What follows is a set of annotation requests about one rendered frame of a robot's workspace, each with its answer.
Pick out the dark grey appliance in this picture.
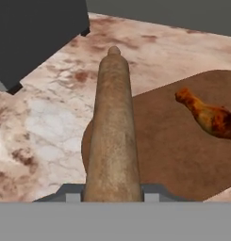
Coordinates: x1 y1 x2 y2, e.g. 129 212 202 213
0 0 91 96

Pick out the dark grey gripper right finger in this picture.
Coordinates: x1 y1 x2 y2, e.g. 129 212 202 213
140 184 194 202

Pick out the wooden rolling pin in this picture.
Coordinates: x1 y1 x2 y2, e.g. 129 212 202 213
81 45 144 203

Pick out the roasted chicken drumstick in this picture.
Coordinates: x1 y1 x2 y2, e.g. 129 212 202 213
174 87 231 141

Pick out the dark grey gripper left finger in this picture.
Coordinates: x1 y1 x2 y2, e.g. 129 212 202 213
33 183 87 203

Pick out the brown wooden cutting board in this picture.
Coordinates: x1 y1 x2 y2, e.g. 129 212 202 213
80 69 231 202

